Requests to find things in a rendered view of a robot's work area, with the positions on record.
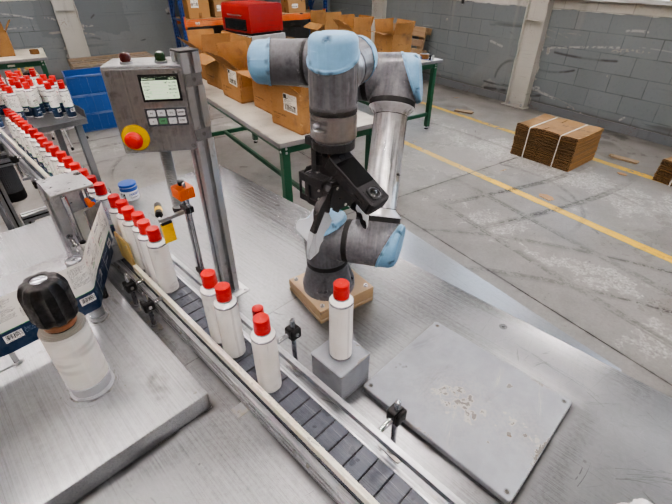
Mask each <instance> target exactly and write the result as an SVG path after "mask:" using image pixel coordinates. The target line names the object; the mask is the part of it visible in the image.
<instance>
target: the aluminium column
mask: <svg viewBox="0 0 672 504"><path fill-rule="evenodd" d="M169 50H170V55H171V60H172V62H178V63H179V64H180V66H181V68H182V72H183V74H184V77H185V74H191V73H197V72H202V68H201V62H200V56H199V51H198V49H197V48H192V47H180V48H172V49H169ZM186 92H187V97H188V102H189V107H190V113H191V118H192V123H193V128H194V130H197V129H201V128H205V127H209V126H211V120H210V114H209V108H208V103H207V97H206V91H205V85H204V84H202V85H197V86H191V87H187V85H186ZM196 143H197V149H196V153H195V150H190V151H191V156H192V160H193V165H194V170H195V175H196V180H197V184H198V189H199V194H200V199H201V204H202V208H203V213H204V218H205V223H206V228H207V232H208V237H209V242H210V247H211V252H212V256H213V261H214V266H215V271H216V276H217V280H218V282H228V283H229V284H230V287H231V293H234V292H236V291H238V290H240V289H239V283H238V277H237V271H236V265H235V260H234V254H233V248H232V242H231V236H230V230H229V225H228V219H227V213H226V207H225V201H224V196H223V190H222V184H221V178H220V172H219V167H218V161H217V155H216V149H215V143H214V138H213V137H210V138H207V139H203V140H200V141H196ZM196 155H197V158H196ZM197 160H198V163H197ZM198 165H199V168H198ZM199 170H200V172H199ZM200 175H201V177H200ZM201 180H202V181H201ZM202 185H203V186H202ZM205 200H206V201H205ZM206 205H207V206H206ZM207 210H208V211H207ZM208 215H209V217H208ZM209 220H210V222H209ZM210 225H211V227H210ZM211 230H212V232H211ZM212 235H213V237H212ZM213 240H214V242H213ZM214 245H215V247H214ZM215 250H216V252H215ZM216 255H217V258H216ZM217 260H218V263H217ZM218 265H219V267H218ZM219 270H220V271H219Z"/></svg>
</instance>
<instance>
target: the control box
mask: <svg viewBox="0 0 672 504"><path fill-rule="evenodd" d="M166 59H167V63H163V64H156V63H155V62H154V60H155V58H154V57H146V58H131V60H133V64H129V65H120V62H119V61H120V58H113V59H111V60H109V61H108V62H106V63H105V64H103V65H102V66H101V67H100V70H101V74H102V77H103V80H104V84H105V87H106V90H107V93H108V97H109V100H110V103H111V107H112V110H113V113H114V117H115V120H116V123H117V127H118V130H119V133H120V136H121V140H122V143H123V146H124V150H125V152H126V153H127V154H131V153H147V152H164V151H180V150H196V149H197V143H196V141H197V138H196V133H195V130H194V128H193V123H192V118H191V113H190V107H189V102H188V97H187V92H186V82H185V77H184V74H183V72H182V68H181V66H180V64H179V63H178V62H172V60H171V57H166ZM169 73H178V78H179V83H180V87H181V92H182V97H183V101H161V102H144V101H143V97H142V93H141V89H140V85H139V82H138V78H137V75H141V74H169ZM174 107H186V110H187V115H188V120H189V125H173V126H154V127H149V126H148V122H147V118H146V114H145V110H144V109H153V108H174ZM129 132H136V133H138V134H140V135H141V136H142V138H143V145H142V147H141V148H139V149H131V148H129V147H128V146H127V145H126V144H125V142H124V138H125V136H126V134H127V133H129Z"/></svg>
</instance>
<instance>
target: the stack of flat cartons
mask: <svg viewBox="0 0 672 504"><path fill-rule="evenodd" d="M603 129H604V128H601V127H597V126H588V125H585V124H583V123H580V122H577V121H572V120H568V119H562V118H557V117H554V116H552V115H548V114H543V115H541V116H538V117H535V118H533V119H530V120H527V121H523V122H519V123H518V124H517V125H516V129H515V136H514V138H513V139H514V140H513V141H514V142H513V145H512V146H511V147H512V148H511V151H510V153H511V154H514V155H517V156H520V157H523V158H526V159H529V160H532V161H535V162H538V163H542V164H544V165H547V166H550V167H553V168H557V169H560V170H563V171H566V172H569V171H571V170H573V169H575V168H577V167H579V166H581V165H583V164H585V163H587V162H589V161H591V160H593V157H594V155H595V152H596V151H597V147H598V144H599V141H600V138H601V134H602V132H603V131H604V130H603Z"/></svg>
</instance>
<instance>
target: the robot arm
mask: <svg viewBox="0 0 672 504"><path fill-rule="evenodd" d="M247 65H248V70H249V73H250V76H251V78H252V79H253V80H254V81H255V82H256V83H258V84H265V85H269V86H272V85H285V86H297V87H305V88H309V112H310V135H305V144H308V145H310V146H311V165H309V166H306V169H304V170H301V171H299V186H300V198H301V199H303V200H305V201H307V202H308V203H309V204H311V205H313V206H314V209H313V210H312V212H311V214H310V215H309V216H308V217H307V218H305V219H299V220H298V222H297V224H296V229H297V231H298V232H299V233H300V234H301V235H302V236H303V238H304V242H305V251H306V260H307V266H306V270H305V274H304V277H303V288H304V291H305V292H306V294H307V295H308V296H310V297H311V298H313V299H316V300H320V301H329V297H330V296H331V295H332V294H333V282H334V281H335V280H336V279H339V278H344V279H347V280H348V281H349V283H350V293H351V292H352V290H353V289H354V286H355V278H354V274H353V272H352V269H351V267H350V265H349V263H355V264H361V265H368V266H375V267H376V268H377V267H384V268H391V267H393V266H394V265H395V264H396V262H397V260H398V258H399V255H400V252H401V249H402V245H403V241H404V236H405V226H404V225H403V224H400V221H401V217H400V216H399V215H398V213H397V212H396V205H397V197H398V189H399V181H400V172H401V164H402V156H403V148H404V140H405V132H406V124H407V117H408V116H409V115H410V114H411V113H413V112H414V109H415V103H416V104H418V103H421V102H422V96H423V77H422V64H421V59H420V56H419V55H418V54H416V53H407V52H403V51H401V52H377V50H376V47H375V45H374V44H373V42H372V41H371V40H370V39H369V38H367V37H365V36H363V35H356V34H355V33H354V32H352V31H346V30H322V31H316V32H313V33H312V34H311V35H310V36H309V38H289V39H271V38H270V37H268V38H267V39H257V40H254V41H253V42H252V43H251V44H250V46H249V49H248V53H247ZM358 101H369V108H370V109H371V111H372V112H373V113H374V118H373V126H372V135H371V143H370V152H369V160H368V169H367V171H366V169H365V168H364V167H363V166H362V165H361V164H360V163H359V162H358V160H357V159H356V158H355V157H354V156H353V155H352V154H351V153H350V151H352V150H353V149H354V148H355V138H356V136H357V104H358ZM311 169H312V170H311ZM309 170H311V171H309ZM306 171H308V172H306ZM305 172H306V173H305ZM302 180H303V181H305V194H304V193H302ZM346 206H348V207H350V208H351V209H352V210H354V211H356V220H354V219H347V215H346V214H345V212H344V211H342V210H340V209H342V208H344V207H346Z"/></svg>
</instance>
